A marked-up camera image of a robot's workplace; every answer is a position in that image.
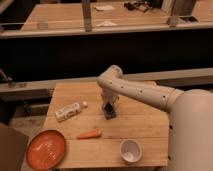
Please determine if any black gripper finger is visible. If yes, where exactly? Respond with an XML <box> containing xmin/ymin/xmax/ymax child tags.
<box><xmin>102</xmin><ymin>102</ymin><xmax>116</xmax><ymax>119</ymax></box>

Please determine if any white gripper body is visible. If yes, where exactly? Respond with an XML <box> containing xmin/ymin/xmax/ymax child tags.
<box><xmin>101</xmin><ymin>90</ymin><xmax>119</xmax><ymax>109</ymax></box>

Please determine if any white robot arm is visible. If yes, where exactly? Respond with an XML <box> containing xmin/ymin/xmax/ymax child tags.
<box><xmin>97</xmin><ymin>65</ymin><xmax>213</xmax><ymax>171</ymax></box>

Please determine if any orange carrot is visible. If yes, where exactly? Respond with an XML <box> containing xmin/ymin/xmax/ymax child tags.
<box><xmin>77</xmin><ymin>129</ymin><xmax>102</xmax><ymax>139</ymax></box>

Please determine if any white cup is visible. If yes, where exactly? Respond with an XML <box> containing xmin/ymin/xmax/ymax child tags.
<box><xmin>119</xmin><ymin>139</ymin><xmax>142</xmax><ymax>164</ymax></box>

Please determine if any white plastic bottle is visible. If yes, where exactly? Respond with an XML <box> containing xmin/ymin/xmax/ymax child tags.
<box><xmin>55</xmin><ymin>101</ymin><xmax>88</xmax><ymax>122</ymax></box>

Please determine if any orange plate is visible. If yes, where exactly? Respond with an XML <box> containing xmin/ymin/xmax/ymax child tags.
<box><xmin>26</xmin><ymin>130</ymin><xmax>66</xmax><ymax>171</ymax></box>

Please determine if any white crumpled paper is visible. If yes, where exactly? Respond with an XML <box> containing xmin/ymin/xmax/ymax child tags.
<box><xmin>97</xmin><ymin>20</ymin><xmax>117</xmax><ymax>27</ymax></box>

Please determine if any white paper sheet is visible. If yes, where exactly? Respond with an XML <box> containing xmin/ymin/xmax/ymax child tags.
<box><xmin>94</xmin><ymin>5</ymin><xmax>115</xmax><ymax>11</ymax></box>

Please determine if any black tool pile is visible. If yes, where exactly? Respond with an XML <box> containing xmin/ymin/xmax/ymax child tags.
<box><xmin>124</xmin><ymin>0</ymin><xmax>153</xmax><ymax>13</ymax></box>

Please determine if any brown cardboard box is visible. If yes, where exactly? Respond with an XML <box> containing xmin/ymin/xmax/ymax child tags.
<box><xmin>0</xmin><ymin>122</ymin><xmax>28</xmax><ymax>171</ymax></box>

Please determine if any grey metal post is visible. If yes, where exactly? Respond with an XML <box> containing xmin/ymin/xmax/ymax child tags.
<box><xmin>82</xmin><ymin>0</ymin><xmax>92</xmax><ymax>32</ymax></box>

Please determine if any metal clamp on rail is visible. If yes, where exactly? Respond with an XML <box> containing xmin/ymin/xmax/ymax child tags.
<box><xmin>0</xmin><ymin>68</ymin><xmax>27</xmax><ymax>88</ymax></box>

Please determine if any grey metal bracket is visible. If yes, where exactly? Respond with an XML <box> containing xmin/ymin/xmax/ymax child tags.
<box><xmin>167</xmin><ymin>0</ymin><xmax>197</xmax><ymax>27</ymax></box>

